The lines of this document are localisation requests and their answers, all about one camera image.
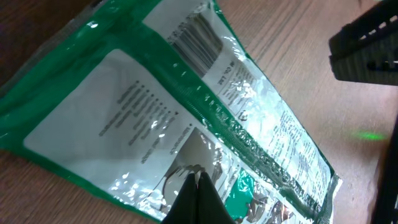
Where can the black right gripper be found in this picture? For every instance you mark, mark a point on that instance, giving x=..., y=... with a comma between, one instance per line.
x=365, y=50

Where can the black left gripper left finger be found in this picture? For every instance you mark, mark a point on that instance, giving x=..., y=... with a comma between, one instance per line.
x=184, y=208

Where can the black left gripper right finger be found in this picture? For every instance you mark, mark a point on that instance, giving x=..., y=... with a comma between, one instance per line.
x=210, y=208

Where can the green white wipes package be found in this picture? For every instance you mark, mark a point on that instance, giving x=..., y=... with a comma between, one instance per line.
x=130, y=97

